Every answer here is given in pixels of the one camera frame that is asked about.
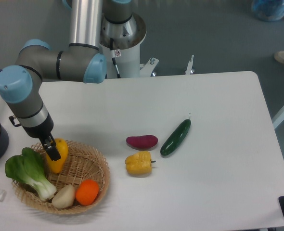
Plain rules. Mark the purple sweet potato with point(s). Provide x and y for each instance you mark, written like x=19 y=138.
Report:
x=142 y=142

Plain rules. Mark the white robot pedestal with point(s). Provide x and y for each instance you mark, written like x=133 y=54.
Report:
x=121 y=45

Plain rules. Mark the orange fruit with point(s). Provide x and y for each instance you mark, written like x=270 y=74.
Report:
x=87 y=192

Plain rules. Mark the green cucumber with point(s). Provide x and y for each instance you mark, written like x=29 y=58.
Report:
x=176 y=138

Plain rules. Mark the blue plastic bag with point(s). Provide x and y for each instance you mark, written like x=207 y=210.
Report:
x=268 y=10

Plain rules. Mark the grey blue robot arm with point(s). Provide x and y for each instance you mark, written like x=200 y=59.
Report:
x=82 y=62

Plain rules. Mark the yellow bell pepper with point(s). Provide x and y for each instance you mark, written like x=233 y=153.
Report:
x=139 y=163

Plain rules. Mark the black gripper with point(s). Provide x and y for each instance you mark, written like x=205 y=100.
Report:
x=43 y=133

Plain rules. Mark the beige potato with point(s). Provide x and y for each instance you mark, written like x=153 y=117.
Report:
x=65 y=197

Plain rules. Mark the green bok choy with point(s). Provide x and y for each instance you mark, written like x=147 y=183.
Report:
x=28 y=168

